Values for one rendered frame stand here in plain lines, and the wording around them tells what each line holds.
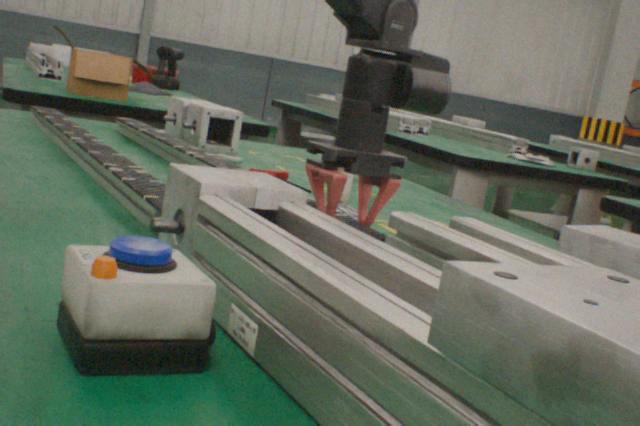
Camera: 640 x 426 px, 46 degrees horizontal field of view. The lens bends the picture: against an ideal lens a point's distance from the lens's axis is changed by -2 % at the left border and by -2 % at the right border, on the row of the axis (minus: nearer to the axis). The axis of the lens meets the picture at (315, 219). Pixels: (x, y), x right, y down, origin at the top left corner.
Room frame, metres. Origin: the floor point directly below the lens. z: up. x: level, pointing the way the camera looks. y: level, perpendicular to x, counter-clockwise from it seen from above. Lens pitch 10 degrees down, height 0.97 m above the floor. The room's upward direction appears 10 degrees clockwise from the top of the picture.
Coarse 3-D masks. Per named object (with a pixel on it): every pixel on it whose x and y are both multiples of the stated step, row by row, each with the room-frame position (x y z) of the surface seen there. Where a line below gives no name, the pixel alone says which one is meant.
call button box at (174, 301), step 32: (96, 256) 0.47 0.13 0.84; (64, 288) 0.47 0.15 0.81; (96, 288) 0.42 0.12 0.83; (128, 288) 0.43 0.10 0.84; (160, 288) 0.44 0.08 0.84; (192, 288) 0.45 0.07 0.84; (64, 320) 0.46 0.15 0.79; (96, 320) 0.42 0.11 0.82; (128, 320) 0.43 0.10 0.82; (160, 320) 0.44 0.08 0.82; (192, 320) 0.45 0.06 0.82; (96, 352) 0.42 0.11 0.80; (128, 352) 0.43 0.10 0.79; (160, 352) 0.44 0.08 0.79; (192, 352) 0.45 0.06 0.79
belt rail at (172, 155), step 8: (120, 128) 1.69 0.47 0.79; (128, 128) 1.64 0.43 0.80; (128, 136) 1.63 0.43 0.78; (136, 136) 1.58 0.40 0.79; (144, 136) 1.52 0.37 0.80; (144, 144) 1.52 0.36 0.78; (152, 144) 1.49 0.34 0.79; (160, 144) 1.43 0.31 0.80; (160, 152) 1.42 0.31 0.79; (168, 152) 1.40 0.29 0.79; (176, 152) 1.34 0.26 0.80; (168, 160) 1.37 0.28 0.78; (176, 160) 1.34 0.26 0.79; (184, 160) 1.32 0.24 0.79; (192, 160) 1.27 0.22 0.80
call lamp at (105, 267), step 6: (96, 258) 0.43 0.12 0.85; (102, 258) 0.43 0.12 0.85; (108, 258) 0.43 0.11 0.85; (114, 258) 0.43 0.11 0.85; (96, 264) 0.42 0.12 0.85; (102, 264) 0.42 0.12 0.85; (108, 264) 0.42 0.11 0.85; (114, 264) 0.43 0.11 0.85; (96, 270) 0.42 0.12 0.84; (102, 270) 0.42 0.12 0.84; (108, 270) 0.42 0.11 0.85; (114, 270) 0.43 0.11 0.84; (96, 276) 0.42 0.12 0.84; (102, 276) 0.42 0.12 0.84; (108, 276) 0.42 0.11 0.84; (114, 276) 0.43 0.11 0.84
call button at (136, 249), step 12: (120, 240) 0.47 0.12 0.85; (132, 240) 0.47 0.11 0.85; (144, 240) 0.47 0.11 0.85; (156, 240) 0.48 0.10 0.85; (120, 252) 0.45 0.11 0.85; (132, 252) 0.45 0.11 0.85; (144, 252) 0.45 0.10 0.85; (156, 252) 0.46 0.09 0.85; (168, 252) 0.47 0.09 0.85; (156, 264) 0.46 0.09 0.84
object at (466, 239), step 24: (408, 216) 0.69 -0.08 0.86; (408, 240) 0.70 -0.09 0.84; (432, 240) 0.65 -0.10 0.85; (456, 240) 0.62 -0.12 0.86; (480, 240) 0.70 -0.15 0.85; (504, 240) 0.68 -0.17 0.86; (528, 240) 0.68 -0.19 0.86; (432, 264) 0.64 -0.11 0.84; (552, 264) 0.62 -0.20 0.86; (576, 264) 0.61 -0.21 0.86
